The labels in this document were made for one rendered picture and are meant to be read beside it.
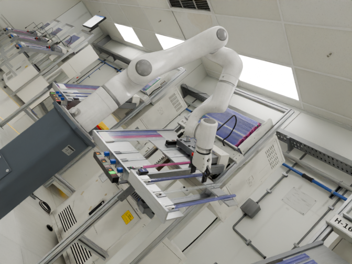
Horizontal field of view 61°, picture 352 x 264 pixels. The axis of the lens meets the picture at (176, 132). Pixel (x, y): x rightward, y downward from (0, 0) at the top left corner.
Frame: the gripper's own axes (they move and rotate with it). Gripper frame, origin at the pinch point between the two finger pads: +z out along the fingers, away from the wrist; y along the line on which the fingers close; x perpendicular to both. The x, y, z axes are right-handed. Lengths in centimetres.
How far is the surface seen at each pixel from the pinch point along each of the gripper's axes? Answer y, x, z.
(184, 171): 25.6, -12.8, 16.9
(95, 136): 89, 21, 18
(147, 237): -3.0, 28.9, 27.0
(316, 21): 81, -196, -74
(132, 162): 45.5, 13.9, 15.2
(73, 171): 167, 14, 99
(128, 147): 66, 6, 18
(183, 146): 52, -31, 17
